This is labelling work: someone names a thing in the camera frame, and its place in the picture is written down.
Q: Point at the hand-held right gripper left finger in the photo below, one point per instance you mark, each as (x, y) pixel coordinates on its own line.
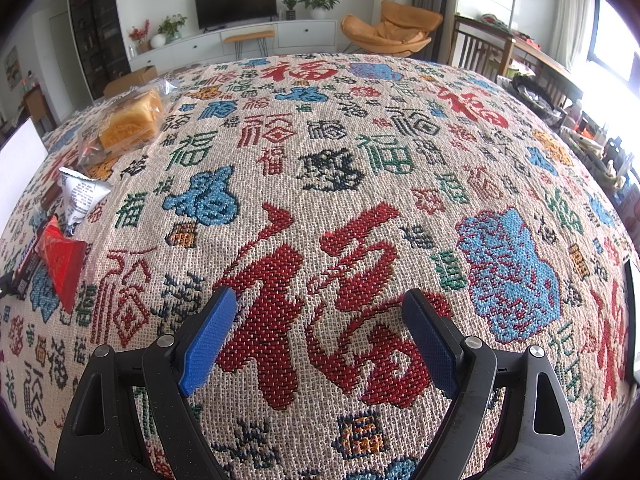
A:
(207, 345)

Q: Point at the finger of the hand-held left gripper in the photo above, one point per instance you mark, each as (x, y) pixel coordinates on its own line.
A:
(7, 284)

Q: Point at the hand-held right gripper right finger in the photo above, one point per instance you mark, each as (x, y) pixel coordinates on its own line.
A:
(432, 345)

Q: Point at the red snack packet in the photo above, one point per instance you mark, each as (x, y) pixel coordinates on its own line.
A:
(62, 260)

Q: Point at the brown snack packet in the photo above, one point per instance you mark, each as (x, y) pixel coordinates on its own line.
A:
(50, 196)

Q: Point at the silver snack packet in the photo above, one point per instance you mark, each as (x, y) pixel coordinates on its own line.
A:
(82, 195)

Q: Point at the white box with brown bottom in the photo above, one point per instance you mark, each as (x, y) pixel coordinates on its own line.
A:
(20, 160)

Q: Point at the clear packet with orange snack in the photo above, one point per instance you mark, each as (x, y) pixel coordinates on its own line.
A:
(102, 167)

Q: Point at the clear bag of bread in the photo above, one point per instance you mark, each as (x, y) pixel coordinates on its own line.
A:
(132, 120)

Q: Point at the printed blanket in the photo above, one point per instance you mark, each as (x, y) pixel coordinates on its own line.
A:
(350, 210)

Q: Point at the cardboard box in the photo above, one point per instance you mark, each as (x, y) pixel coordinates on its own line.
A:
(130, 81)

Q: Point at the tall black cabinet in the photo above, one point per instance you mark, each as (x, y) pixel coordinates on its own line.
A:
(97, 30)

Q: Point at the red flower arrangement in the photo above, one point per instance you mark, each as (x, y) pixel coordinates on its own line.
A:
(140, 35)

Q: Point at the white round vase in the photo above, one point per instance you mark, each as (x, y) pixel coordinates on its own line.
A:
(158, 41)

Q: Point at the leafy plant in pot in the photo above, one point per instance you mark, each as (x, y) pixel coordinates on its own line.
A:
(172, 27)

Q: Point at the wooden bench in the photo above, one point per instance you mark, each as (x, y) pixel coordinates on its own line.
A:
(500, 45)

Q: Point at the wooden stool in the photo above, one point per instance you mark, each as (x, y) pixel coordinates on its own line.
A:
(249, 36)

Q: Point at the orange lounge chair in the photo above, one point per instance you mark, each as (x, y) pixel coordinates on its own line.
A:
(385, 27)

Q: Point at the white television cabinet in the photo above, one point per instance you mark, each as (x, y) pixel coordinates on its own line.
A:
(300, 35)

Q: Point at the black television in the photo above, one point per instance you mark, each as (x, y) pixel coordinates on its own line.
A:
(235, 2)

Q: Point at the small green potted plant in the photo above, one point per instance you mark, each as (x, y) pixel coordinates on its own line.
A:
(290, 9)

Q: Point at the large green potted plant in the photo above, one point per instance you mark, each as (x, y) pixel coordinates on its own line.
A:
(320, 2)

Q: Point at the wall picture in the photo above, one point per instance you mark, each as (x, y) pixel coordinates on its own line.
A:
(11, 73)

